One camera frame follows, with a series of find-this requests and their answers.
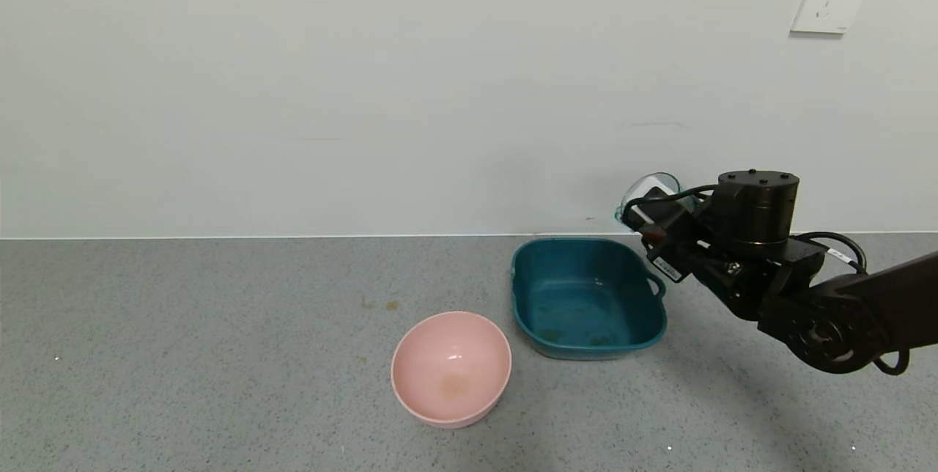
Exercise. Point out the teal plastic basin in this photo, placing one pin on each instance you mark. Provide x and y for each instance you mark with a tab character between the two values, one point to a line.
586	303

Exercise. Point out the translucent blue ribbed cup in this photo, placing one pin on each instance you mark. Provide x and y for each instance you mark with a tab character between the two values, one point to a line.
659	182

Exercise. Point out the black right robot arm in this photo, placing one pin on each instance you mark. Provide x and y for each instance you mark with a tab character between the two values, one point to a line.
758	208

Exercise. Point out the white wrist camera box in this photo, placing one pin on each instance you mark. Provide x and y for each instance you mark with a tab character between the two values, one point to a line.
639	215

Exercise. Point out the pink plastic bowl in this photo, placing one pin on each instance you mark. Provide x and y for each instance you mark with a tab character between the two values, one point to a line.
451	369

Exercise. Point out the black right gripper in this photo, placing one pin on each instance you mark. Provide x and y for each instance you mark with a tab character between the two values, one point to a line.
665	266

